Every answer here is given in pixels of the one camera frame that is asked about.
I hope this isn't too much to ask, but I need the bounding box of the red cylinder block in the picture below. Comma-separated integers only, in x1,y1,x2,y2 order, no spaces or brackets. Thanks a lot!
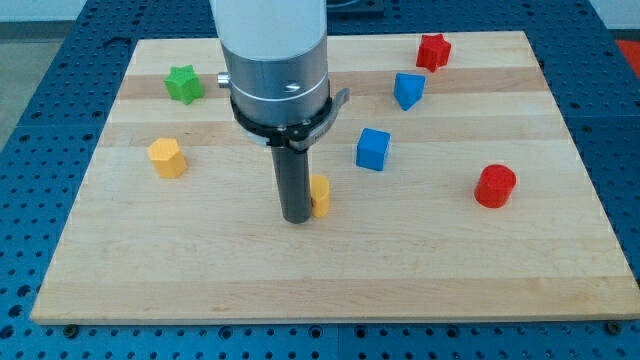
474,164,517,209

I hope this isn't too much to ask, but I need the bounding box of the black clamp ring with lever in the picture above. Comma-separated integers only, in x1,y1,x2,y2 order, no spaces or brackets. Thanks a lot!
229,87,351,153

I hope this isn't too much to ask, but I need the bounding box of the yellow cylinder block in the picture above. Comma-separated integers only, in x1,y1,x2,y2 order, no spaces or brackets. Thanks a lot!
310,175,331,218

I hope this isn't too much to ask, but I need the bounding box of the blue cube block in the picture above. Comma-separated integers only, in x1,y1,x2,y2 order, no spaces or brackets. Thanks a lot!
356,128,391,171

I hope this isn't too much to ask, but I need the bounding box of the wooden board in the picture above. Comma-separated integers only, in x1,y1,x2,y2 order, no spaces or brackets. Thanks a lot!
31,31,639,325

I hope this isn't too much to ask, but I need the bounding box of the green star block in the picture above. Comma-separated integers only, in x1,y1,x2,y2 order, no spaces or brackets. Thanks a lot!
164,65,204,105

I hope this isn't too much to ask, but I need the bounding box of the yellow hexagon block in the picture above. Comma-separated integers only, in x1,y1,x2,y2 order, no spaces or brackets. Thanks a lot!
147,138,188,179

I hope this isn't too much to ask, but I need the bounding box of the red star block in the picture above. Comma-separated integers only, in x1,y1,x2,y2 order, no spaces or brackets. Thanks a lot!
416,33,452,72

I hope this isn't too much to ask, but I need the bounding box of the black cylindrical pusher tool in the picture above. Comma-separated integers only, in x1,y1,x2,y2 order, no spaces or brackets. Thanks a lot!
271,147,312,224

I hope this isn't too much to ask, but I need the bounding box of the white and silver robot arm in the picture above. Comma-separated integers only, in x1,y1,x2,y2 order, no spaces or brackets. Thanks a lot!
210,0,331,147

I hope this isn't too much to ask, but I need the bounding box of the blue triangle block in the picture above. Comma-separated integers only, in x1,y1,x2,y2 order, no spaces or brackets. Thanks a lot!
393,73,426,111

